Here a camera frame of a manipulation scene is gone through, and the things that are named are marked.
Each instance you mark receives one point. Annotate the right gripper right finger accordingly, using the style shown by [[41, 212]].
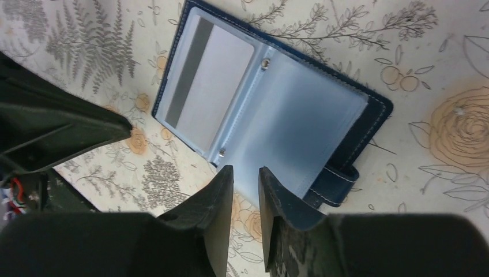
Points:
[[298, 240]]

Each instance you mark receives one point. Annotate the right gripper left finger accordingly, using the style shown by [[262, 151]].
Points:
[[191, 239]]

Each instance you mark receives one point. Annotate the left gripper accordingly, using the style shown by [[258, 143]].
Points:
[[43, 126]]

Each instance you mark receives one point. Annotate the blue leather card holder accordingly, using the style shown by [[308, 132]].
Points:
[[304, 121]]

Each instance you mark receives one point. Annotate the white card with stripe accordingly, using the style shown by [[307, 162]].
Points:
[[204, 75]]

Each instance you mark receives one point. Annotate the floral table mat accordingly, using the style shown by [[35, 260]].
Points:
[[429, 58]]

